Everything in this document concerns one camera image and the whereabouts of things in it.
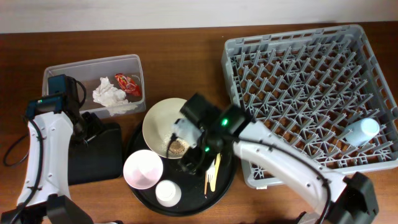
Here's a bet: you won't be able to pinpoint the white napkin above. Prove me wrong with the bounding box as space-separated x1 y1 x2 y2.
93 77 129 107

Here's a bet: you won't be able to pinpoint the red snack wrapper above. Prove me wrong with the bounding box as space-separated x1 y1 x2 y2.
114 73 142 96

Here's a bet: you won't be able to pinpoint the white cup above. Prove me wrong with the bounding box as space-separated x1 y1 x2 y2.
155 180 182 207

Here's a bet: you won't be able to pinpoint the light blue cup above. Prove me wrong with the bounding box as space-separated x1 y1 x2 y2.
345 118 380 146

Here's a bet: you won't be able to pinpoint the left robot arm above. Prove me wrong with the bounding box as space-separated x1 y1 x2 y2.
1 75 123 223

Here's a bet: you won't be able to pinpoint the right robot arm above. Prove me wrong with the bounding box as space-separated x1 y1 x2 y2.
172 93 379 223

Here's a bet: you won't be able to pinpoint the clear plastic waste bin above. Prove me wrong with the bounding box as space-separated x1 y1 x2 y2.
42 54 146 119

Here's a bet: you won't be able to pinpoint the grey dishwasher rack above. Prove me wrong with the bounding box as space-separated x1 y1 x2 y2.
221 25 397 174

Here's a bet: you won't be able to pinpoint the black rectangular tray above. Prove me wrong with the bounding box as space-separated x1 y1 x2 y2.
68 123 123 185

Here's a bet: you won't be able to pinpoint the rice food scraps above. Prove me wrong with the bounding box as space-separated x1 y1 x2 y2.
162 133 189 157

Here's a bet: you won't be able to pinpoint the large cream bowl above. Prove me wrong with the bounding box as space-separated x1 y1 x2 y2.
142 98 203 159

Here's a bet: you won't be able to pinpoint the white plastic fork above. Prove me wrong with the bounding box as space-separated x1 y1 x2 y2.
206 160 215 183

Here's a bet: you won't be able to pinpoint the wooden chopstick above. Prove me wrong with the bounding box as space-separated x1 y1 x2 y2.
204 171 208 198

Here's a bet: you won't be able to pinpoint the small pink bowl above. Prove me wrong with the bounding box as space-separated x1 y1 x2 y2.
123 149 164 190

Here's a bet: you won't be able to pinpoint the yellow plastic knife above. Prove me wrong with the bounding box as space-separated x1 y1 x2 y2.
210 153 221 192

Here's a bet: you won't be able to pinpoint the round black serving tray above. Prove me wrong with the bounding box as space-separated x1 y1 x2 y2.
127 122 238 217

